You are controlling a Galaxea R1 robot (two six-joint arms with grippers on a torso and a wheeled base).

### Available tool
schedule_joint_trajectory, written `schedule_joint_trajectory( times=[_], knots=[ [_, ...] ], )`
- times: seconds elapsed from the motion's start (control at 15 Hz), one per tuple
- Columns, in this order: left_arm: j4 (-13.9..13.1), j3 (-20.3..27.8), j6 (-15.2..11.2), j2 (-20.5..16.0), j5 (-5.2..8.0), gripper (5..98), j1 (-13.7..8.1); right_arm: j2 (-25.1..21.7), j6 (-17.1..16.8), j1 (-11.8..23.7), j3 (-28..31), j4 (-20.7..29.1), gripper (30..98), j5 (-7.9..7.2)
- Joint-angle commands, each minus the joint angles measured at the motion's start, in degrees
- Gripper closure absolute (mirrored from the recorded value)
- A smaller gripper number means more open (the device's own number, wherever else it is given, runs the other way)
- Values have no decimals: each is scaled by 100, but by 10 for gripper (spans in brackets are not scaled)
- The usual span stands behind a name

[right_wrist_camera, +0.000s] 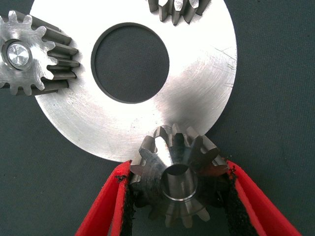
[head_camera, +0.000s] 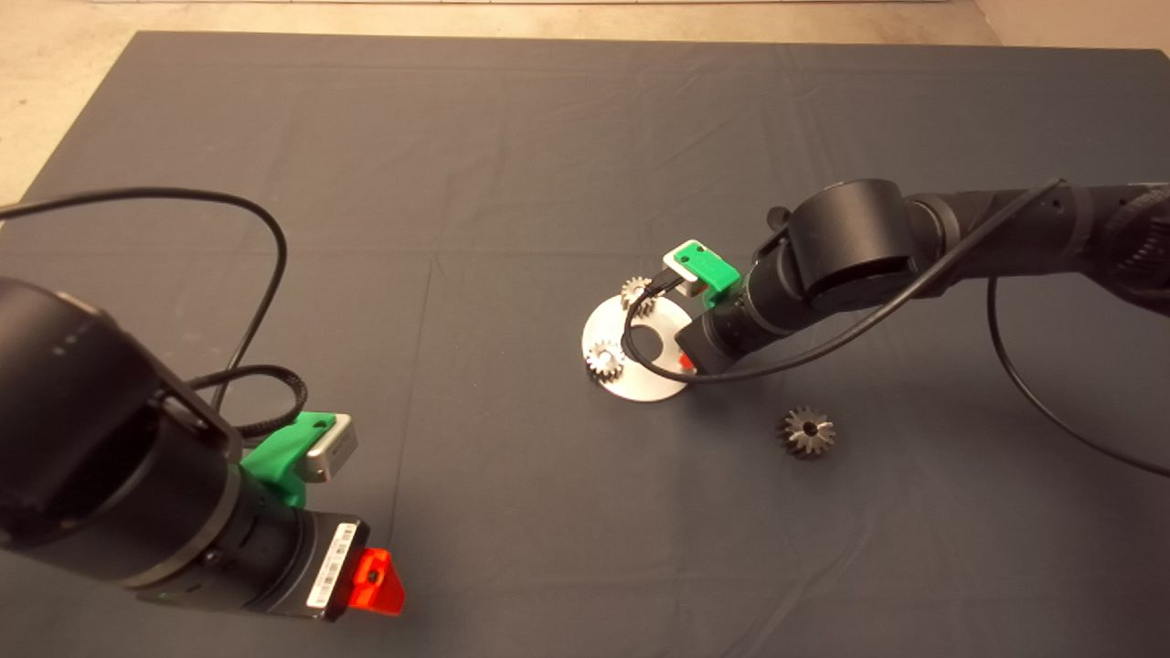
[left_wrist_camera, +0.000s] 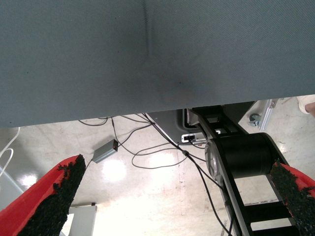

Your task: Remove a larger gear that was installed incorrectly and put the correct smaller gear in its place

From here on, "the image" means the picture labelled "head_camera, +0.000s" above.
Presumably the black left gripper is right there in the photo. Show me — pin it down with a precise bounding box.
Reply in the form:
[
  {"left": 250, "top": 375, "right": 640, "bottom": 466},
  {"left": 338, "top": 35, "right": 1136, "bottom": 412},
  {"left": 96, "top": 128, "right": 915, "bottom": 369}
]
[{"left": 250, "top": 507, "right": 406, "bottom": 624}]

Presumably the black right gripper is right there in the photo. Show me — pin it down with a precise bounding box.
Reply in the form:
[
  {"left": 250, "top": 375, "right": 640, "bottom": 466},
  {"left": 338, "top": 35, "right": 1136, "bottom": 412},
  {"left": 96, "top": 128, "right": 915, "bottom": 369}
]
[{"left": 676, "top": 311, "right": 755, "bottom": 374}]

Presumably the large steel gear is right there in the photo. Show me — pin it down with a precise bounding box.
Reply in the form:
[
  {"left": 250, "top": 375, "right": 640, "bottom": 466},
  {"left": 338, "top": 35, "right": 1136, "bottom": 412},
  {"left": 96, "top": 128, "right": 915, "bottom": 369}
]
[{"left": 777, "top": 407, "right": 837, "bottom": 461}]

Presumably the round metal plate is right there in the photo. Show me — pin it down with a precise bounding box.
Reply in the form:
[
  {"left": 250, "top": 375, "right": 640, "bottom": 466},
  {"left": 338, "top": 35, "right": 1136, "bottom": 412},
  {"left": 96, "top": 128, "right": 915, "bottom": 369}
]
[{"left": 581, "top": 292, "right": 696, "bottom": 403}]

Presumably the dark grey table cloth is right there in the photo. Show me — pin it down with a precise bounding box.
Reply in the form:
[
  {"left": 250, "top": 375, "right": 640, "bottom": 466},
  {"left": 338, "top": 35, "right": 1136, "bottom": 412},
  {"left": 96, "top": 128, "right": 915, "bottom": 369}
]
[{"left": 0, "top": 32, "right": 1170, "bottom": 658}]

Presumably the black camera cable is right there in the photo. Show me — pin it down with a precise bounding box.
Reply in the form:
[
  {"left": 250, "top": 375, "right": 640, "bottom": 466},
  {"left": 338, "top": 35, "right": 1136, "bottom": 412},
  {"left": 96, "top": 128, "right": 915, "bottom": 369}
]
[{"left": 622, "top": 178, "right": 1170, "bottom": 478}]

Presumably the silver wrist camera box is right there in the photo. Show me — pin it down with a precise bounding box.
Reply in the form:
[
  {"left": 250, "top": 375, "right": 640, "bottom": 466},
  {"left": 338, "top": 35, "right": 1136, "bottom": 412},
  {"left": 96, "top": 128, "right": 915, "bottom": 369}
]
[
  {"left": 304, "top": 414, "right": 359, "bottom": 483},
  {"left": 663, "top": 240, "right": 709, "bottom": 298}
]

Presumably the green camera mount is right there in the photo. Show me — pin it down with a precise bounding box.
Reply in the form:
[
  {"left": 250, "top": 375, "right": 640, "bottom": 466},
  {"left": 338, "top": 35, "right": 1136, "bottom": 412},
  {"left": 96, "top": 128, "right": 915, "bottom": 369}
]
[
  {"left": 678, "top": 242, "right": 741, "bottom": 298},
  {"left": 239, "top": 411, "right": 339, "bottom": 509}
]

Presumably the braided black cable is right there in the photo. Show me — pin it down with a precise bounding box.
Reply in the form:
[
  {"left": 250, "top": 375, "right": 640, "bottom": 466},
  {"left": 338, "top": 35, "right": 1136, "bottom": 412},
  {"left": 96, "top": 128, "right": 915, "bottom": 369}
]
[{"left": 181, "top": 364, "right": 310, "bottom": 440}]

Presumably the thin black cable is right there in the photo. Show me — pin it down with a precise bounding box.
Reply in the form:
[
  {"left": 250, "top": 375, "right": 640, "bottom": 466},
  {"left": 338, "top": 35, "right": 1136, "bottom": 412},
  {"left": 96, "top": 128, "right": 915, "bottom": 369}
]
[{"left": 0, "top": 186, "right": 289, "bottom": 412}]

